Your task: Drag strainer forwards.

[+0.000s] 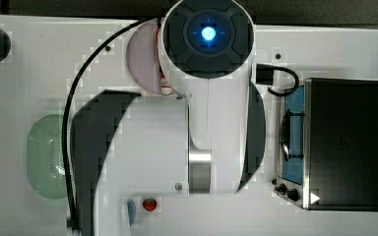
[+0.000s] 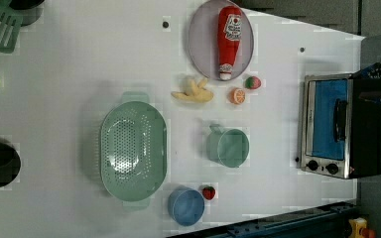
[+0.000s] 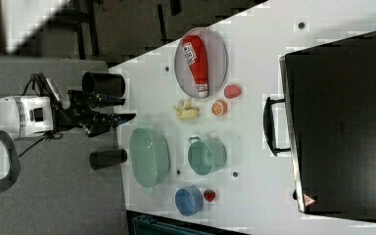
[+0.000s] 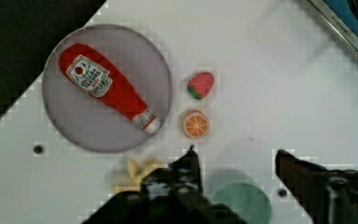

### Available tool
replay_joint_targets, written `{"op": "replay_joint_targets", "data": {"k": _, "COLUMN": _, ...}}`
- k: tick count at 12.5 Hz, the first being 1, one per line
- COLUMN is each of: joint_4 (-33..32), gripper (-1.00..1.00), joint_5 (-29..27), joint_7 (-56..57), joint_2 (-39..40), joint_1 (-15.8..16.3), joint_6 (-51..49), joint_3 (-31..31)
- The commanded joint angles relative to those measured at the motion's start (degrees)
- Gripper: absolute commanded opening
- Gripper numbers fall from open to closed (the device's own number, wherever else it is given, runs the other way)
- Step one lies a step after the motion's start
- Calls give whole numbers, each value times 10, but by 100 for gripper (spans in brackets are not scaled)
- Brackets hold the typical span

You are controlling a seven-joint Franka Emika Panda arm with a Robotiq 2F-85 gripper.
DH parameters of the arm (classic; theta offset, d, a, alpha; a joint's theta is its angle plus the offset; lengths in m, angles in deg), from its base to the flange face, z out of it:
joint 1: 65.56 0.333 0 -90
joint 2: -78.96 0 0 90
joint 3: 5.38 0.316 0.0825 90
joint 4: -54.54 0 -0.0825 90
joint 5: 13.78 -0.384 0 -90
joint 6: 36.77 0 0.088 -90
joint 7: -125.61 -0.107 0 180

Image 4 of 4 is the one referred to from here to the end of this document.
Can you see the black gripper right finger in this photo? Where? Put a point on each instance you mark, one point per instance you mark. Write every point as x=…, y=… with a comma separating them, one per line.
x=328, y=196

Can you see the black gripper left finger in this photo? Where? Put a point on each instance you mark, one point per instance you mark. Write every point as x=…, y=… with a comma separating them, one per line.
x=184, y=172

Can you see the yellow toy banana peel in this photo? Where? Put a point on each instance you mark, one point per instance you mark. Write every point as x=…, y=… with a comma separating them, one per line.
x=135, y=174

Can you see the orange slice toy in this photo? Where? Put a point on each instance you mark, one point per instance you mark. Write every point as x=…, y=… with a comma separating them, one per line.
x=195, y=124

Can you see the red toy strawberry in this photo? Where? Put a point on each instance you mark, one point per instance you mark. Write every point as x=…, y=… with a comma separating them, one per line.
x=200, y=85

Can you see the red plush ketchup bottle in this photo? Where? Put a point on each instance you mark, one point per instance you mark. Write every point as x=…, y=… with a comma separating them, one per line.
x=94, y=74

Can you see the silver toaster oven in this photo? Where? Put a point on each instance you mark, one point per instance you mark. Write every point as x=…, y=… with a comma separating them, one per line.
x=342, y=18

